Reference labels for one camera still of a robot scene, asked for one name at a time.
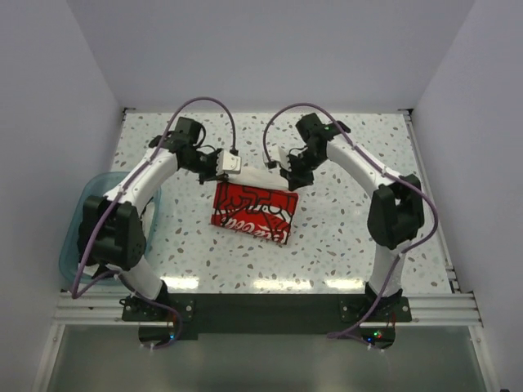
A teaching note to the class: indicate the white t-shirt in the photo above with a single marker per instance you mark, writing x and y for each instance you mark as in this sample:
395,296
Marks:
256,203

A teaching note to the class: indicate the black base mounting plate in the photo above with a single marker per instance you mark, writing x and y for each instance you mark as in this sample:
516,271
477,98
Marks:
189,316

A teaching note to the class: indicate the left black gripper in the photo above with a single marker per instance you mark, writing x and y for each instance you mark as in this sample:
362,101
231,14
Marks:
212,176

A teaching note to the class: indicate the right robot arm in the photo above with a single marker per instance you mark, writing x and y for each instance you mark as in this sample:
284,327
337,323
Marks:
395,212

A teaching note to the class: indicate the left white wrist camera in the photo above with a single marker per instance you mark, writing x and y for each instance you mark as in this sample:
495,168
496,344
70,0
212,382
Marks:
227,163

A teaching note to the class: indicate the black clothes in basket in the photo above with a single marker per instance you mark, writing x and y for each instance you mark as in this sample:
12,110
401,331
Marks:
121,240

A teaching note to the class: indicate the aluminium frame rail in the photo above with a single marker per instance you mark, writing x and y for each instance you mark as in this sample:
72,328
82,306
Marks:
459,310

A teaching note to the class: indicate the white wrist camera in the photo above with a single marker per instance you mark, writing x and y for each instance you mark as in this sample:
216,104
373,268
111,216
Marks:
227,163
277,157

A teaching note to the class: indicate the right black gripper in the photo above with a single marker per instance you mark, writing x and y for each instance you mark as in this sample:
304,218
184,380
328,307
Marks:
295,179

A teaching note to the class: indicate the blue plastic basket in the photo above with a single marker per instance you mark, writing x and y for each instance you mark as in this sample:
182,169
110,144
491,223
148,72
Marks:
99,185

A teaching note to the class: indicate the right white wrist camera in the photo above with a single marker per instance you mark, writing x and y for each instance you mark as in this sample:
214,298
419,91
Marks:
277,157

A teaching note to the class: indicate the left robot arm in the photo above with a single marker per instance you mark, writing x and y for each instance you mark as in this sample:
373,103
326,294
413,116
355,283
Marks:
161,161

